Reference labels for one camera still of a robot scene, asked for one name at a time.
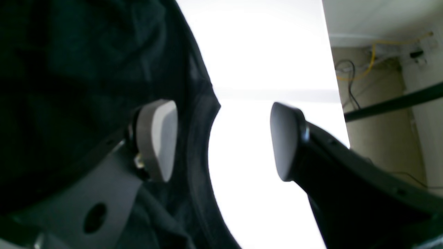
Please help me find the black T-shirt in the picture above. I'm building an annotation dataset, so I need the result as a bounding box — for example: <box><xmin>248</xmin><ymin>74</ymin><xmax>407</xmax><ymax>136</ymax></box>
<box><xmin>0</xmin><ymin>0</ymin><xmax>239</xmax><ymax>249</ymax></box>

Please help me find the black tripod bar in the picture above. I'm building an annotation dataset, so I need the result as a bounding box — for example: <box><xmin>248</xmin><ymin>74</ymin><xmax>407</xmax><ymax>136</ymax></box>
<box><xmin>344</xmin><ymin>82</ymin><xmax>443</xmax><ymax>123</ymax></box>

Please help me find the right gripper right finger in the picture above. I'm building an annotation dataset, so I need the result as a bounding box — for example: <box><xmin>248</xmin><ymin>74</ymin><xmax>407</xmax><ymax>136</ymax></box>
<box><xmin>270</xmin><ymin>102</ymin><xmax>443</xmax><ymax>249</ymax></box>

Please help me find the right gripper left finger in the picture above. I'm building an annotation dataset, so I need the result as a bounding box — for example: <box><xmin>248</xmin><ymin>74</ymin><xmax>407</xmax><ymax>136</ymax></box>
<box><xmin>1</xmin><ymin>100</ymin><xmax>178</xmax><ymax>249</ymax></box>

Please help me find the yellow cable at left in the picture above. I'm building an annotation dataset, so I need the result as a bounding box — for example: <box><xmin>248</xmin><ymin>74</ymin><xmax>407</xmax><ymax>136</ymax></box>
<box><xmin>336</xmin><ymin>32</ymin><xmax>434</xmax><ymax>83</ymax></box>

